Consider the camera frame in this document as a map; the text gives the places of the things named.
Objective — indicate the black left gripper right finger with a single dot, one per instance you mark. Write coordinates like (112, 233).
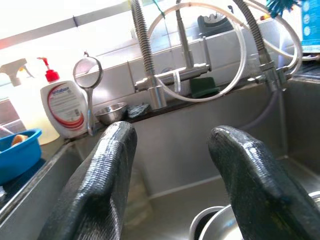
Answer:
(257, 195)

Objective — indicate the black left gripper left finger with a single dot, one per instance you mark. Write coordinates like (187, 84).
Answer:
(100, 187)

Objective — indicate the stainless steel kitchen sink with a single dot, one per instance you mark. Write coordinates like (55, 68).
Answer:
(180, 140)

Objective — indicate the steel pull-down kitchen faucet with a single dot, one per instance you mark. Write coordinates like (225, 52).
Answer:
(157, 95)

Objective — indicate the shiny steel bowl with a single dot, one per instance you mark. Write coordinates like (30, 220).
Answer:
(222, 227)

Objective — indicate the small steel bowl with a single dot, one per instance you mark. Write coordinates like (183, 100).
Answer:
(110, 113)

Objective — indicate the round steel mesh strainer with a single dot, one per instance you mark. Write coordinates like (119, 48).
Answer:
(89, 112)

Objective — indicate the lilac plastic tube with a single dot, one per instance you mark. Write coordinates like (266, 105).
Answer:
(262, 117)

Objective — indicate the blue plastic bowl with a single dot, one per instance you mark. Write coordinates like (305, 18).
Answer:
(20, 160)

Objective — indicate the blue-green scrub cloth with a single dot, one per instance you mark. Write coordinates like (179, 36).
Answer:
(137, 111)

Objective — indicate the white red-pump soap bottle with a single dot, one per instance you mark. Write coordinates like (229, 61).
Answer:
(62, 107)

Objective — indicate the orange sponge piece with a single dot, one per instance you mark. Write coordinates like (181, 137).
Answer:
(20, 140)

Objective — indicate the white trigger spray bottle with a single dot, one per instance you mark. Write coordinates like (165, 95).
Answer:
(27, 107)

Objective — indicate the dark green sponge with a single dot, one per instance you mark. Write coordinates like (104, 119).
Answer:
(202, 86)

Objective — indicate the white ribbed tube piece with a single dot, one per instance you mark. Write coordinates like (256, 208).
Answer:
(177, 82)

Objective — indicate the white blue-label water filter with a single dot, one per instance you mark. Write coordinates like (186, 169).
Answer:
(311, 30)

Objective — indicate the black plastic gadget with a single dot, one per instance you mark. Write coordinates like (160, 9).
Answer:
(212, 23)

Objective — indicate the blue bottle brush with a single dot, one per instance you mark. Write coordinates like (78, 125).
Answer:
(277, 7)

